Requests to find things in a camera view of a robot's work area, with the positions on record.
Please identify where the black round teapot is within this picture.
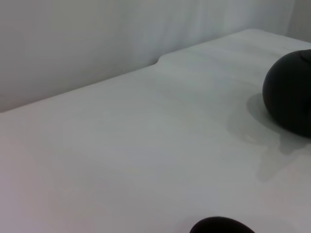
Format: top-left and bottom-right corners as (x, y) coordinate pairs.
(262, 49), (311, 139)

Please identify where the small dark teacup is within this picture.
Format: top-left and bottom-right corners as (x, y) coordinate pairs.
(189, 216), (256, 233)

